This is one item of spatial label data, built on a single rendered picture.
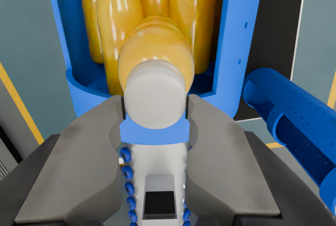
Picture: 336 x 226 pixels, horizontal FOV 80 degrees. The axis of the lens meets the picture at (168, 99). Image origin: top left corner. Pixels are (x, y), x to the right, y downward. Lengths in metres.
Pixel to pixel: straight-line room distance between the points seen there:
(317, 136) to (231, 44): 0.77
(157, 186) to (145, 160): 0.09
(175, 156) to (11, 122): 1.65
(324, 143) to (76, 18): 0.88
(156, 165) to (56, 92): 1.23
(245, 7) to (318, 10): 1.54
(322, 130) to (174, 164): 0.59
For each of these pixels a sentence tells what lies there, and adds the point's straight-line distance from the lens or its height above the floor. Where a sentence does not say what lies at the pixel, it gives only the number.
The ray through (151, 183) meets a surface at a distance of 0.73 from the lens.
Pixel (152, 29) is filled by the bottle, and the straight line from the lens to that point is 0.17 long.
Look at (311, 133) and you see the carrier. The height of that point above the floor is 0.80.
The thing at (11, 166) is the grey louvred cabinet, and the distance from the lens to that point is 2.19.
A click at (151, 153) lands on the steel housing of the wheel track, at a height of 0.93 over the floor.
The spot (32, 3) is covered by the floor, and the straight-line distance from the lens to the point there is 1.63.
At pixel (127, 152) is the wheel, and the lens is 0.62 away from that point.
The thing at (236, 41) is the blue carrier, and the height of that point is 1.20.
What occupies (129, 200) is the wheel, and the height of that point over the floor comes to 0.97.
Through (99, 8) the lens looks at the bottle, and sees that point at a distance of 0.31.
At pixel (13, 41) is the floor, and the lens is 1.76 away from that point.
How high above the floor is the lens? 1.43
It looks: 62 degrees down
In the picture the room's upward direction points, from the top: 176 degrees clockwise
